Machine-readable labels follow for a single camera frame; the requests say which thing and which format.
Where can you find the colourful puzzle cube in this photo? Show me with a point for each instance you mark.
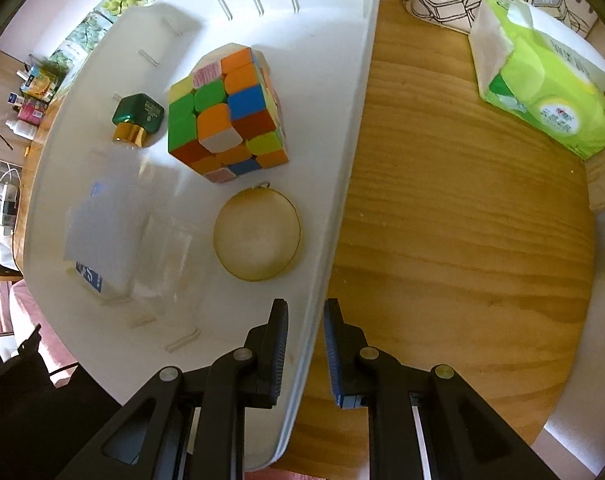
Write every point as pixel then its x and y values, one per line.
pixel 222 120

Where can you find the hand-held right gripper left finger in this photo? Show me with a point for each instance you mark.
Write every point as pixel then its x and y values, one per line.
pixel 280 360

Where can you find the round gold compact mirror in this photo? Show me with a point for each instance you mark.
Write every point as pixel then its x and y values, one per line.
pixel 257 235

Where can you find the orange print pack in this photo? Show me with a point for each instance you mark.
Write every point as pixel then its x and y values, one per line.
pixel 42 85

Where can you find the white spray bottle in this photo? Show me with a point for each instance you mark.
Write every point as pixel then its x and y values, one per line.
pixel 22 130

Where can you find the green tissue pack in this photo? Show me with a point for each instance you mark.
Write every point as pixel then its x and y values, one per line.
pixel 547 85

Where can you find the white plastic storage bin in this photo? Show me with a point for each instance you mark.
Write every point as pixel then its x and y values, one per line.
pixel 307 85

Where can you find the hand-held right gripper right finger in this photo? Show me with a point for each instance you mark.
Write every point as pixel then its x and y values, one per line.
pixel 332 355

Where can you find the green bottle gold cap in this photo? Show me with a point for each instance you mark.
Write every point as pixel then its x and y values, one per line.
pixel 140 112

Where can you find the wooden desk hutch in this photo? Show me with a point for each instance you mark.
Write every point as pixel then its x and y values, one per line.
pixel 604 185

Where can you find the blue white plastic box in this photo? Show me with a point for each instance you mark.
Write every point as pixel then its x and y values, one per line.
pixel 102 240

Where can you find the pink cloth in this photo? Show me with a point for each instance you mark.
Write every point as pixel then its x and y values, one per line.
pixel 32 310

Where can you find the white power strip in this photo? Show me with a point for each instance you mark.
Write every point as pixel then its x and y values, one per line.
pixel 10 200

